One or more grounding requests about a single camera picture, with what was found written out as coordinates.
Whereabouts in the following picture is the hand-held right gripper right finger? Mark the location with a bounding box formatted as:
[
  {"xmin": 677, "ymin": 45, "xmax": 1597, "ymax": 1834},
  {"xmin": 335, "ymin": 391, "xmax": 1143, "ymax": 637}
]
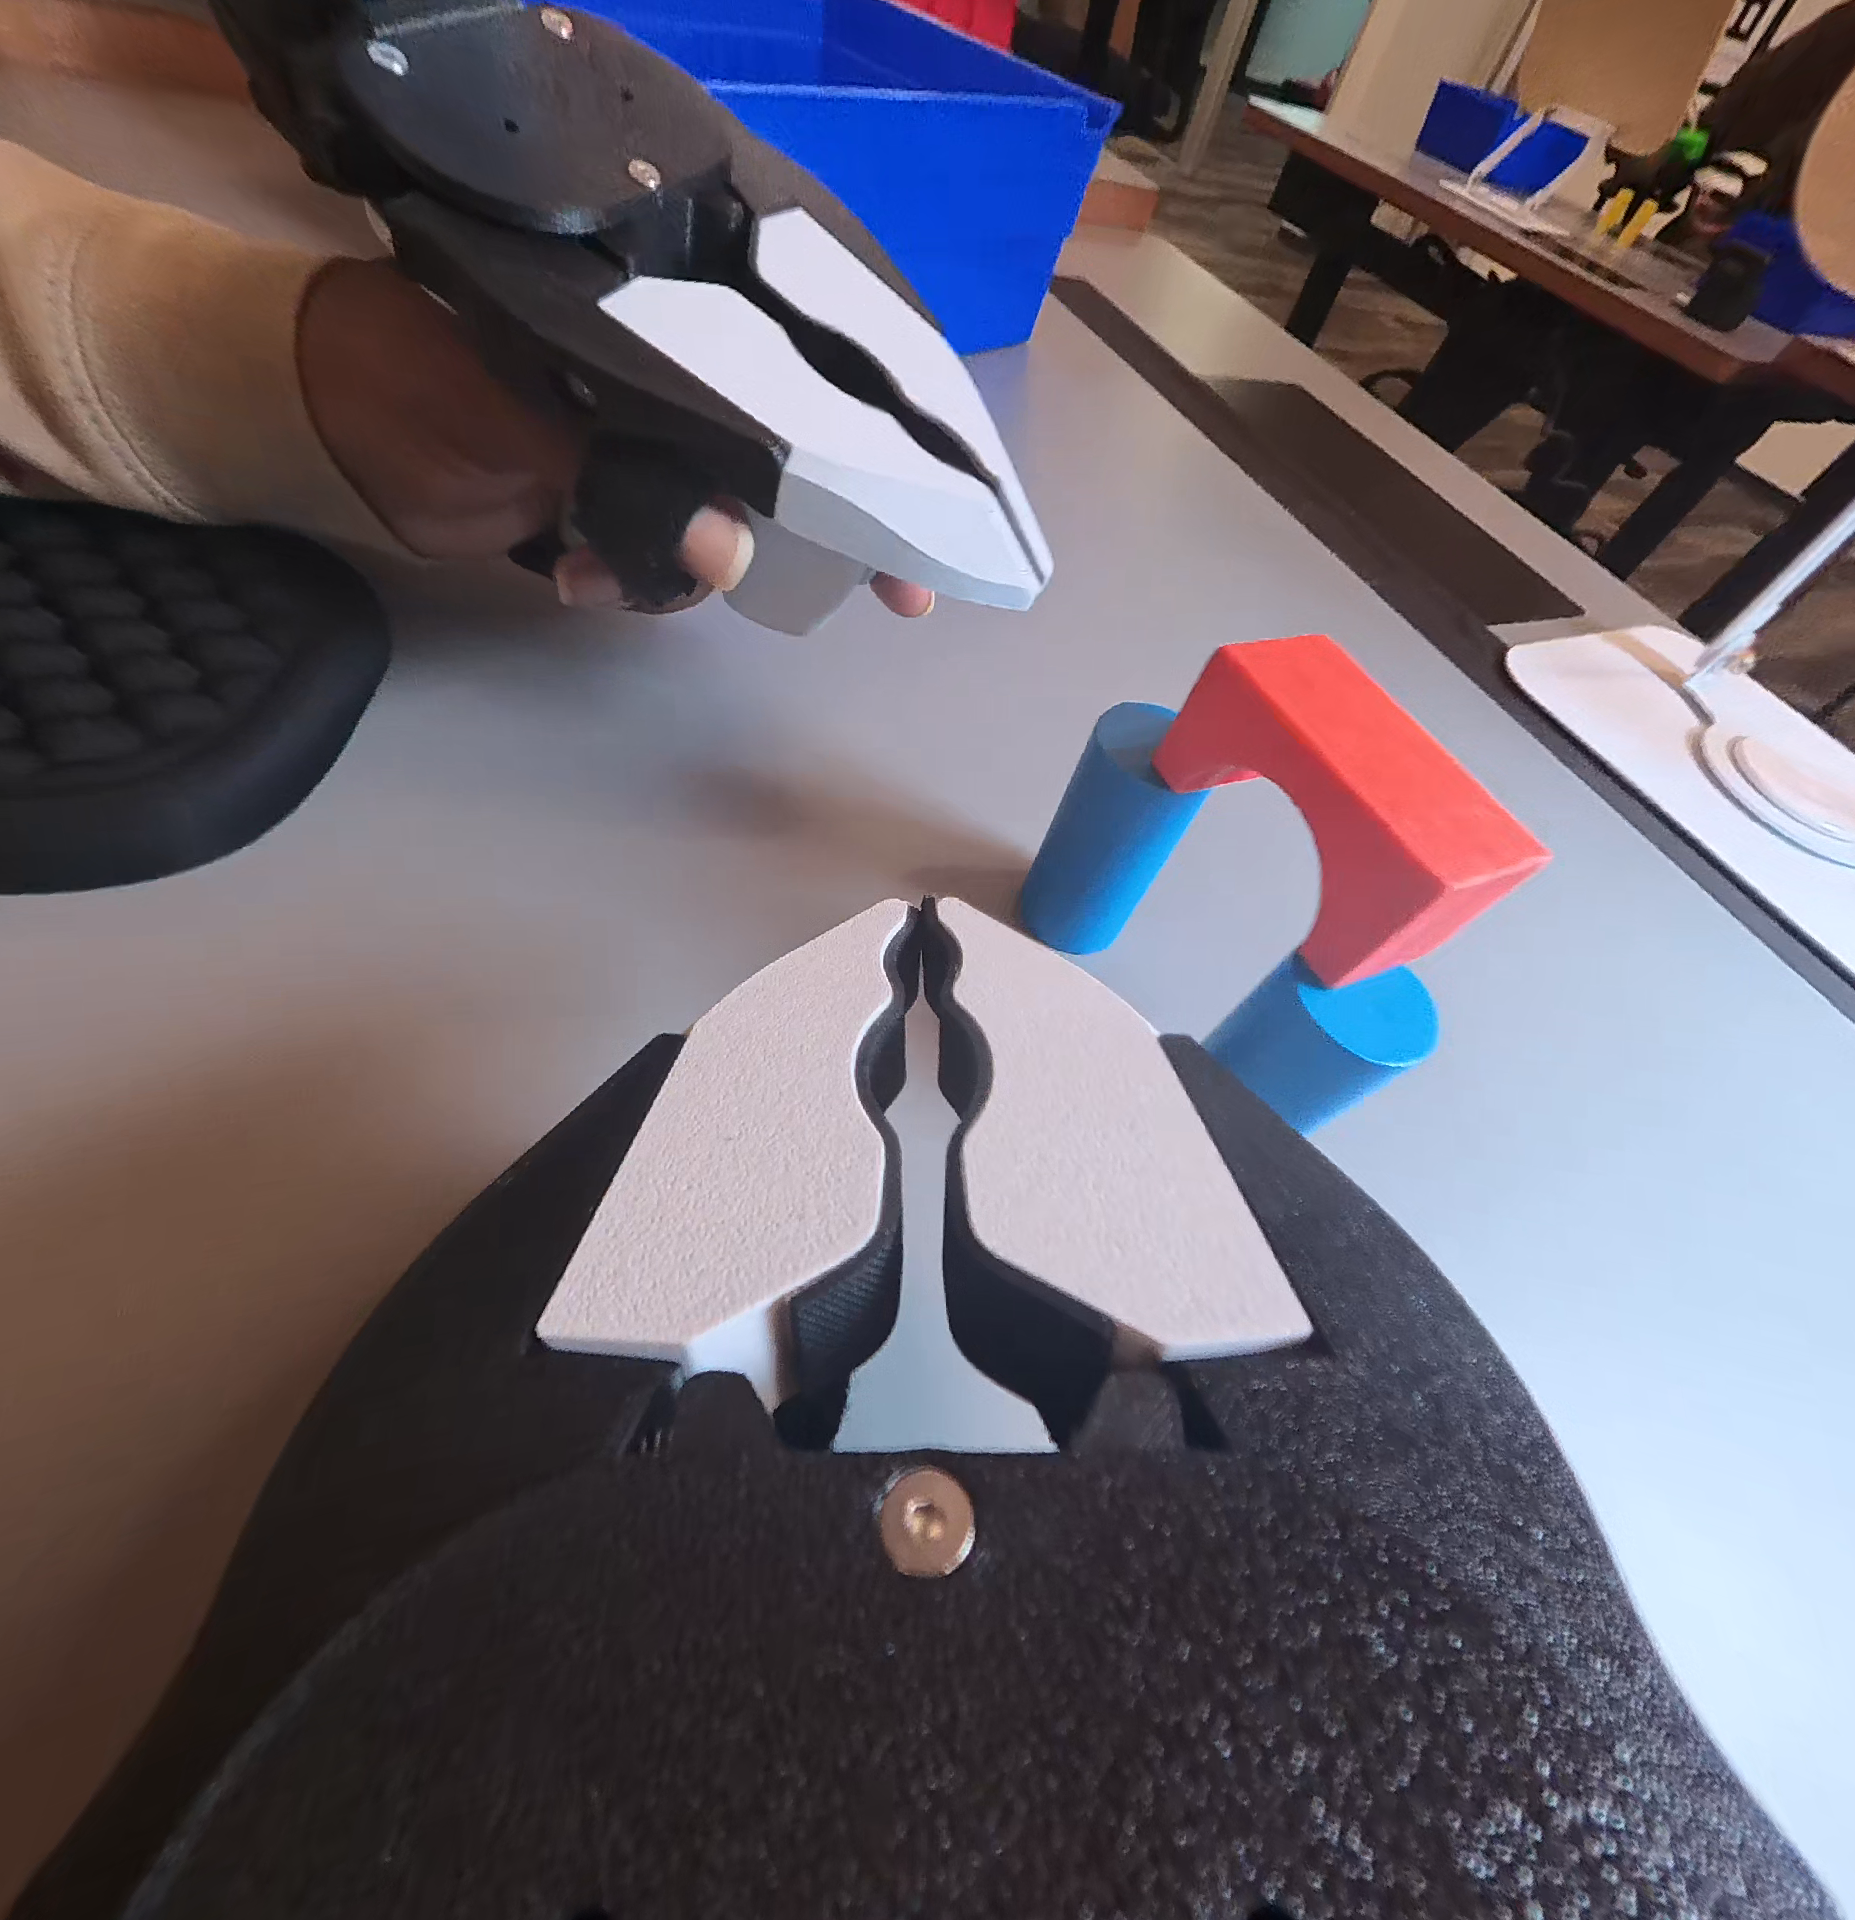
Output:
[{"xmin": 918, "ymin": 895, "xmax": 1315, "ymax": 1368}]

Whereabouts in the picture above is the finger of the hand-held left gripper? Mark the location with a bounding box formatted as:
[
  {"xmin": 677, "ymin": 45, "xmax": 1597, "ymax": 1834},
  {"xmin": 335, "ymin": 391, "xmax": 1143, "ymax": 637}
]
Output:
[
  {"xmin": 749, "ymin": 204, "xmax": 1052, "ymax": 589},
  {"xmin": 595, "ymin": 276, "xmax": 1050, "ymax": 637}
]

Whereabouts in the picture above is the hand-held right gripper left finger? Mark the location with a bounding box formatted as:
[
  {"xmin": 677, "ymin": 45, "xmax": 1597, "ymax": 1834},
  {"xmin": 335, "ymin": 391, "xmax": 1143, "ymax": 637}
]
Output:
[{"xmin": 532, "ymin": 895, "xmax": 930, "ymax": 1403}]

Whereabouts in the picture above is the blue plastic bin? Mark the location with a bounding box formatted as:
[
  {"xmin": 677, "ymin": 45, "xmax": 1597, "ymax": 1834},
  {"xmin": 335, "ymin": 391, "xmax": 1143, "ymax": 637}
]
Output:
[
  {"xmin": 558, "ymin": 0, "xmax": 1125, "ymax": 359},
  {"xmin": 1725, "ymin": 206, "xmax": 1855, "ymax": 339},
  {"xmin": 1416, "ymin": 76, "xmax": 1600, "ymax": 199}
]

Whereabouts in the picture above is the blue wooden cylinder block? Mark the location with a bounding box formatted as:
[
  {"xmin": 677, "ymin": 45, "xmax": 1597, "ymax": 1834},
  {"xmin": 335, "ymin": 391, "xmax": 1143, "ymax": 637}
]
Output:
[
  {"xmin": 1196, "ymin": 948, "xmax": 1444, "ymax": 1139},
  {"xmin": 1016, "ymin": 701, "xmax": 1215, "ymax": 959}
]

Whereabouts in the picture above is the red wooden arch block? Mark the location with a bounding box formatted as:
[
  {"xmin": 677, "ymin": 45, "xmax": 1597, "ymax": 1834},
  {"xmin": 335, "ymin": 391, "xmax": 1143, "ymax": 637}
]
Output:
[{"xmin": 1150, "ymin": 631, "xmax": 1554, "ymax": 996}]

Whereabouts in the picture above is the person's left hand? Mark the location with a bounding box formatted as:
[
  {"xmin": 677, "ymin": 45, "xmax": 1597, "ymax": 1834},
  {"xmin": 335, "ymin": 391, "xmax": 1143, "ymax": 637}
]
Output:
[{"xmin": 294, "ymin": 255, "xmax": 937, "ymax": 620}]

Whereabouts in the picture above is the black mesh wrist rest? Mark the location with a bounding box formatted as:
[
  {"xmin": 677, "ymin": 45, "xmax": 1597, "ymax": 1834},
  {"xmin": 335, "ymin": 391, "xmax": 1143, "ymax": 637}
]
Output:
[{"xmin": 0, "ymin": 491, "xmax": 395, "ymax": 899}]

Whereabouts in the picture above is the wooden desk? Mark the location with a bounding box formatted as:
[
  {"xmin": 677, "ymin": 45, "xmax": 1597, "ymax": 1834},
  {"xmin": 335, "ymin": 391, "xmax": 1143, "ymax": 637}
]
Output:
[{"xmin": 1248, "ymin": 95, "xmax": 1855, "ymax": 638}]

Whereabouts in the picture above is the white document stand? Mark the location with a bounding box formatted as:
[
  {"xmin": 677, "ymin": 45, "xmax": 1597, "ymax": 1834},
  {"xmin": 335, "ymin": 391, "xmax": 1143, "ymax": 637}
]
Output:
[{"xmin": 1502, "ymin": 52, "xmax": 1855, "ymax": 1011}]

